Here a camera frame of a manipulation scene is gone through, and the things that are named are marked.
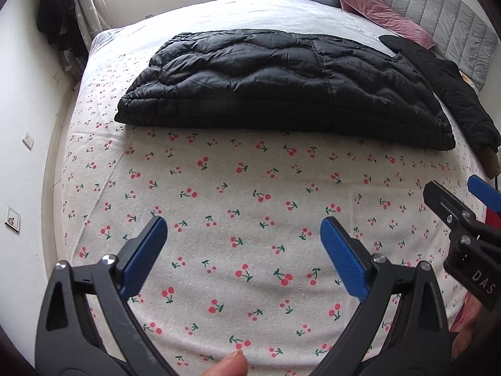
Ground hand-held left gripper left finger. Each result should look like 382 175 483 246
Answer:
34 215 184 376

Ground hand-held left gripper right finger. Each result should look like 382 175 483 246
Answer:
313 216 455 376

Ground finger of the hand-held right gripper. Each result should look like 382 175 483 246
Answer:
423 180 501 245
467 175 501 209

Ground black quilted puffer jacket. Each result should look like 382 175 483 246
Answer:
115 29 457 152

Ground hanging dark clothes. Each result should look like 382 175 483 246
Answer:
37 0 89 65

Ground person's right hand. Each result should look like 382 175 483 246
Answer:
450 319 479 361

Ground person's left hand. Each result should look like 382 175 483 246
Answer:
201 350 249 376

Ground black fleece jacket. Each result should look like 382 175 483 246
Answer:
379 34 501 177

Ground bed with cherry print sheet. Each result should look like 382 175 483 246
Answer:
60 0 494 376

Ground grey padded headboard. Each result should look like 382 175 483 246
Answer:
350 0 498 91

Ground pink velvet pillow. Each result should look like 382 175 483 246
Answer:
337 0 436 50

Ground patterned white curtain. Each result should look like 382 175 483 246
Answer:
63 0 106 45

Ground white wall switch with knob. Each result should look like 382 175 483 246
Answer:
5 206 21 234

